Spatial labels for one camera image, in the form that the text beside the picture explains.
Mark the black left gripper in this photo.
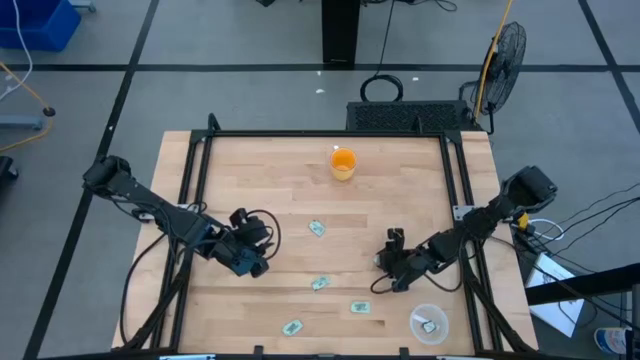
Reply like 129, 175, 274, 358
209, 234, 270, 279

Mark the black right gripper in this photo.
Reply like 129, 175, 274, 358
377, 249, 436, 294

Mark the clear plastic container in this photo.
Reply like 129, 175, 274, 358
408, 302, 450, 346

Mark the yellow ceramic mug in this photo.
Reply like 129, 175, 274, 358
328, 145, 359, 182

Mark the white paper sheet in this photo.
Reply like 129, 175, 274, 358
524, 252, 586, 339

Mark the black perforated computer case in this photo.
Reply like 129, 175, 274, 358
345, 100, 469, 133

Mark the black metal beam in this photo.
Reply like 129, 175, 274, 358
524, 262, 640, 307

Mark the white printed cup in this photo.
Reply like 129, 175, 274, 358
593, 325, 634, 357

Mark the black floor fan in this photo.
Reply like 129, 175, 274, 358
458, 20, 528, 135

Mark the black caster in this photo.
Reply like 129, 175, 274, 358
0, 155, 20, 187

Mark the grey metal base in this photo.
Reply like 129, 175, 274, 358
0, 114, 45, 131

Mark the blue plastic bin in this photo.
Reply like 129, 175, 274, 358
0, 0, 82, 53

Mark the black looped cable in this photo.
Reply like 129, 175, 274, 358
369, 272, 401, 296
247, 208, 282, 261

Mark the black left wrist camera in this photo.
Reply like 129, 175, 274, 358
228, 207, 269, 240

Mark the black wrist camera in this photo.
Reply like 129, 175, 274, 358
228, 207, 269, 240
385, 227, 407, 254

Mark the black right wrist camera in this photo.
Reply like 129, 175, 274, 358
385, 227, 407, 254

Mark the black metal table frame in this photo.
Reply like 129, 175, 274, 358
112, 112, 539, 360

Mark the black hanging cable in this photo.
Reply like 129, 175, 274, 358
359, 0, 405, 104

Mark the yellow hanging cable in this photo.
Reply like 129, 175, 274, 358
472, 0, 516, 121

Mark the black rectangular post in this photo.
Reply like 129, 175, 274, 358
321, 0, 362, 65

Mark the yellow floor cable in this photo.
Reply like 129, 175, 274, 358
0, 60, 56, 154

